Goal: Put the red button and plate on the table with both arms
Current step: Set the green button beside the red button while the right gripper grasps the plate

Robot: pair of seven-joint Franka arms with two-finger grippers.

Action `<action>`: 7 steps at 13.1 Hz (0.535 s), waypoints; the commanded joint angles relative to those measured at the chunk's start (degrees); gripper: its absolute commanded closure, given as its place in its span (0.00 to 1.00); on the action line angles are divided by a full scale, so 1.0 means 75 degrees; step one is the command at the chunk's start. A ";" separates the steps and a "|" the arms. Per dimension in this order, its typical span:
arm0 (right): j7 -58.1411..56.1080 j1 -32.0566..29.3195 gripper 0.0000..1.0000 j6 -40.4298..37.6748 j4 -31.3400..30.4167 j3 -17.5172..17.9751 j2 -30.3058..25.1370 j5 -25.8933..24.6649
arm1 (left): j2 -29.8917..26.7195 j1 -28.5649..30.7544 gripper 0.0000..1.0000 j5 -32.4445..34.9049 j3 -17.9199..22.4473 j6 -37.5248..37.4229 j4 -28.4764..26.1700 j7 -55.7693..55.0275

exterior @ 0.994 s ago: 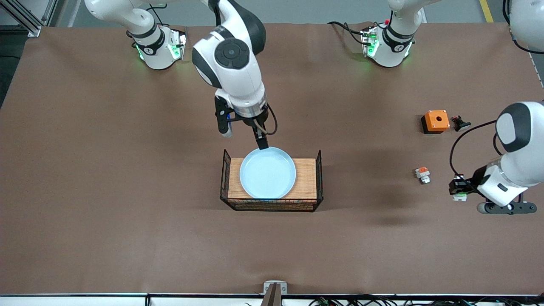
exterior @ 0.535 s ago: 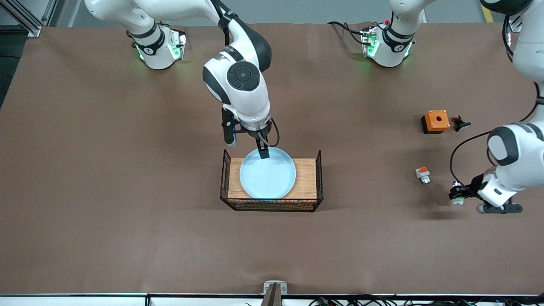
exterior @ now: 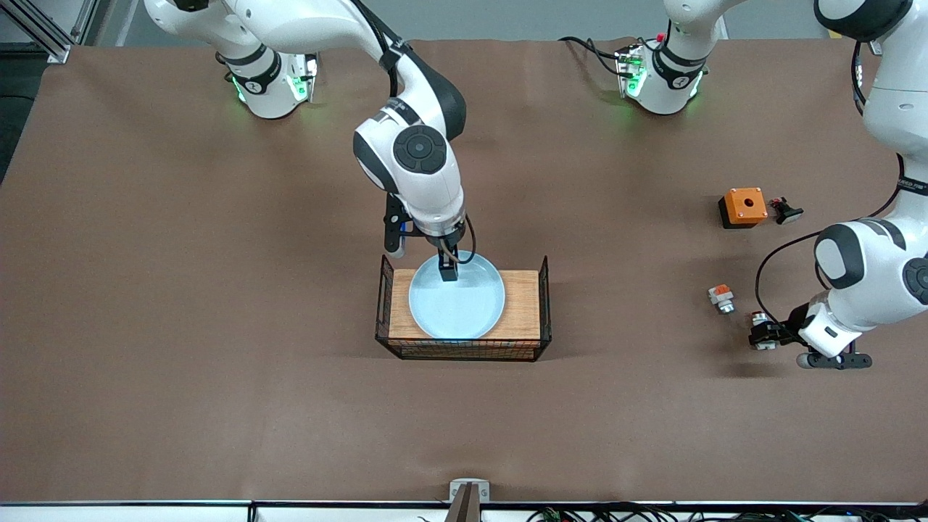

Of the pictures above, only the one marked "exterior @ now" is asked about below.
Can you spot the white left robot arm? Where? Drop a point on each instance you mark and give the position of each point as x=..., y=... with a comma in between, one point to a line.
x=863, y=268

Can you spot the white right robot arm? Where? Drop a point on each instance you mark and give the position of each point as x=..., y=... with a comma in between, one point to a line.
x=420, y=159

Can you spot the light blue round plate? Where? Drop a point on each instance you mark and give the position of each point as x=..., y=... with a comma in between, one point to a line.
x=457, y=312

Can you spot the orange white contact block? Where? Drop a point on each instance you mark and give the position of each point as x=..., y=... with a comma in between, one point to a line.
x=721, y=297

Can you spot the orange button box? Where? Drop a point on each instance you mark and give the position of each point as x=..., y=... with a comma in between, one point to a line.
x=744, y=206

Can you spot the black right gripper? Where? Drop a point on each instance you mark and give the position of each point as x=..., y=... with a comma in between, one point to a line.
x=446, y=255

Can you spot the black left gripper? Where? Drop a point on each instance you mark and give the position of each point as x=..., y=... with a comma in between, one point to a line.
x=792, y=330

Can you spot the aluminium frame profile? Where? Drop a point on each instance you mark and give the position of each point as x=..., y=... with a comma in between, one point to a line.
x=43, y=36

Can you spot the white table edge rail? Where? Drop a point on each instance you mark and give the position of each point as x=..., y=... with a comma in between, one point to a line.
x=145, y=511

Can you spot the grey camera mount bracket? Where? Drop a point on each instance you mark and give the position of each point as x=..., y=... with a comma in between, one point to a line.
x=469, y=496

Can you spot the wooden board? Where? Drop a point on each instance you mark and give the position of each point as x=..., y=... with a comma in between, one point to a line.
x=522, y=304

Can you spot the black push button head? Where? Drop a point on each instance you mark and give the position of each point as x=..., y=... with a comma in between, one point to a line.
x=786, y=211

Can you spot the brown table cover sheet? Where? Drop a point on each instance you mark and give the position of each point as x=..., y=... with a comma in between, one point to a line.
x=217, y=362

